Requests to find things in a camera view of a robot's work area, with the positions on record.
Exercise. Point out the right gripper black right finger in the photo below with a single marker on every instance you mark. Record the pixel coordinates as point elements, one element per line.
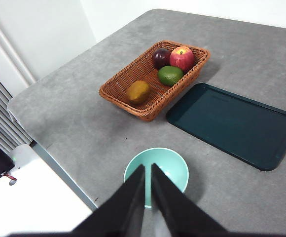
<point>180,212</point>

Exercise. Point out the dark purple plum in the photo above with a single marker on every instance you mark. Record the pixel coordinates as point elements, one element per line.
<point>160,58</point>

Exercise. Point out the green lime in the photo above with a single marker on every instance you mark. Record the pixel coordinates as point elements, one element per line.
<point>170,75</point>

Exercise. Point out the teal ceramic bowl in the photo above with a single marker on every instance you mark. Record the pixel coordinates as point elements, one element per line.
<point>172,168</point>

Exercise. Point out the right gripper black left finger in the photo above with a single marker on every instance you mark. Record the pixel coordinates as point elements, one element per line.
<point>118,212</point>

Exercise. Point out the brown wicker basket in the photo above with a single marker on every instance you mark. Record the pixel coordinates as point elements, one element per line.
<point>138,66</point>

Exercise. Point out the red apple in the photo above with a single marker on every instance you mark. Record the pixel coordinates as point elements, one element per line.
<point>182,59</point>

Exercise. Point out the dark rectangular tray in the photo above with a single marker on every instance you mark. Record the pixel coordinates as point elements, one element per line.
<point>231,123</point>

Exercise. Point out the grey ribbed panel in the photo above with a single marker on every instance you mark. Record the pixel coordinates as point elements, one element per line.
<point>0,111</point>

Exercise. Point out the white box with green light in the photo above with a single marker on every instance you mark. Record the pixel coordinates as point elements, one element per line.
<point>22,158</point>

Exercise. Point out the yellow-brown kiwi fruit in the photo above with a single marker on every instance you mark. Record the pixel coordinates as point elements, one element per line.
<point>138,92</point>

